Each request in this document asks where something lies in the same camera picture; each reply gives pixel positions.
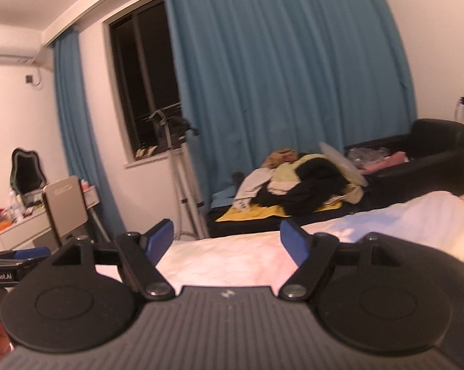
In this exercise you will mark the clear bottle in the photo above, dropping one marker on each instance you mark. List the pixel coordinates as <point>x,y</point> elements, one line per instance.
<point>16,206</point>

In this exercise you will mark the dark window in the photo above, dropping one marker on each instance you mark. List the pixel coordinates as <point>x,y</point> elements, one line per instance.
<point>139,65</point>

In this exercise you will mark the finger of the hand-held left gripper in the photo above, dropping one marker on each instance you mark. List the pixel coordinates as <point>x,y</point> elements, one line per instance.
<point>31,253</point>

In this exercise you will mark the pink cloth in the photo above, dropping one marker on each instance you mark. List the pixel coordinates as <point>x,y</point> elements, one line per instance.
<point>394,160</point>

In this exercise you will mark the wide blue curtain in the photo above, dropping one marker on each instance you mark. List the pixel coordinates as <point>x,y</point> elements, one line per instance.
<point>286,65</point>

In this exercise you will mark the yellow blanket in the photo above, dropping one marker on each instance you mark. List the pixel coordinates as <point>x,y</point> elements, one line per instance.
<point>255,212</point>

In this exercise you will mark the clear plastic lid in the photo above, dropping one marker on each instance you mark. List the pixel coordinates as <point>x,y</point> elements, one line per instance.
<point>344,164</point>

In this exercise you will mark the garment steamer stand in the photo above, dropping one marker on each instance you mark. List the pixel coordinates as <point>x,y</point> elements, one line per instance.
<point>176,123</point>

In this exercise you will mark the beige cloth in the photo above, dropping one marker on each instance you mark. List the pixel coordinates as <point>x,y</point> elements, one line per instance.
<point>145,152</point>

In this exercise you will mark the pale yellow garment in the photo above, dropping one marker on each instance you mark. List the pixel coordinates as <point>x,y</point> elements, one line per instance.
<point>286,179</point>

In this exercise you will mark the black sofa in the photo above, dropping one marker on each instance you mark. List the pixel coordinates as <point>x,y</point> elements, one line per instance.
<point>436,154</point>

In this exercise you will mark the narrow blue curtain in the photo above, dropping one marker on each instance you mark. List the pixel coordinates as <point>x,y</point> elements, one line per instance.
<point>81,123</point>

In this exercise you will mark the black-framed mirror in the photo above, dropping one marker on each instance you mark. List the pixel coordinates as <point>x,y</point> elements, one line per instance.
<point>25,173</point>

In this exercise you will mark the black wall socket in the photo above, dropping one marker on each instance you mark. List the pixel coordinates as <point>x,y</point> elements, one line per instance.
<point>30,79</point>

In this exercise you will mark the white cloth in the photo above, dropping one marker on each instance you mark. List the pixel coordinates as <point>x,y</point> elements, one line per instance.
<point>253,185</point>

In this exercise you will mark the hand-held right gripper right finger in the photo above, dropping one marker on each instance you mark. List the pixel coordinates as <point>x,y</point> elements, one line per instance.
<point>293,242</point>

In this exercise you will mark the black garment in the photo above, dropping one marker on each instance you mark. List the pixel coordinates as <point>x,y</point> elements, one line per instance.
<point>313,185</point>

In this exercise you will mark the brown cloth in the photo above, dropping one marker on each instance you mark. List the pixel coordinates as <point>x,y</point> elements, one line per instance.
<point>278,158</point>

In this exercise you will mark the white desk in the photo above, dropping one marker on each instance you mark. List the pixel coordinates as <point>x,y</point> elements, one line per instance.
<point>23,225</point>

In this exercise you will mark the white air conditioner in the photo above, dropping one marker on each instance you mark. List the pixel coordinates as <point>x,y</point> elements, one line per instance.
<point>8,46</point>

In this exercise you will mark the white bed sheet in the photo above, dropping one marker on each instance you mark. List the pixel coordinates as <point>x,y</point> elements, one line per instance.
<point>390,223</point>

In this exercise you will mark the beige folding chair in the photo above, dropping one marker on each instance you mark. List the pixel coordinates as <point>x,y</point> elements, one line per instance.
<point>64,204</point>

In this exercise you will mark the clear plastic bag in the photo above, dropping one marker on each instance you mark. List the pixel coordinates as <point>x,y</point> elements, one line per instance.
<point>367,156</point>

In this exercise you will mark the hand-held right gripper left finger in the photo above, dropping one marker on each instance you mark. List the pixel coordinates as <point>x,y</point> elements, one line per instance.
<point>158,239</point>

